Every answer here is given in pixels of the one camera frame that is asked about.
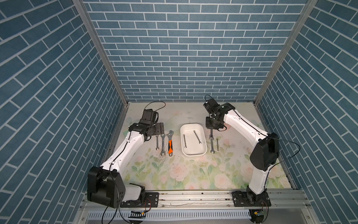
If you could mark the large silver open-end wrench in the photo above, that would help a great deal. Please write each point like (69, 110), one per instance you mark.
(162, 153)

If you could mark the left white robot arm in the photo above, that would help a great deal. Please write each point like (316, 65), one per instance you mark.
(105, 184)

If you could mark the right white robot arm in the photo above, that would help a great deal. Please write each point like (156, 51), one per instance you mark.
(265, 145)

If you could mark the orange handled adjustable wrench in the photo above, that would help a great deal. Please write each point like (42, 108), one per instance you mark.
(170, 147)

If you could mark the white plastic storage box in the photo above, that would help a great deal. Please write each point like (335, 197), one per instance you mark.
(193, 147)

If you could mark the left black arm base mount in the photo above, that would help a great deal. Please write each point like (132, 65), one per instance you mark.
(147, 200)

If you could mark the aluminium corner post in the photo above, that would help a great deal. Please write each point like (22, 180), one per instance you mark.
(306, 11)
(84, 15)

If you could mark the silver double open-end wrench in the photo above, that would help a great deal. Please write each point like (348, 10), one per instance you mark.
(211, 141)

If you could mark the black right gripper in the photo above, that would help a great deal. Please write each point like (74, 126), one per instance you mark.
(207, 124)

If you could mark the aluminium corner post left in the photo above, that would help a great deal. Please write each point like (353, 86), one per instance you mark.
(84, 15)

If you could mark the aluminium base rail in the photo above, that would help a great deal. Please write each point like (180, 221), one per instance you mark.
(221, 199)

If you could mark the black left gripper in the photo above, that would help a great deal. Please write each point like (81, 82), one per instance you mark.
(160, 128)

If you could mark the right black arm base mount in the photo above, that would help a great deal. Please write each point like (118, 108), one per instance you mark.
(249, 199)

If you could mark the aluminium corner post right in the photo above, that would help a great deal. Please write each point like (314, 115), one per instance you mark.
(306, 11)

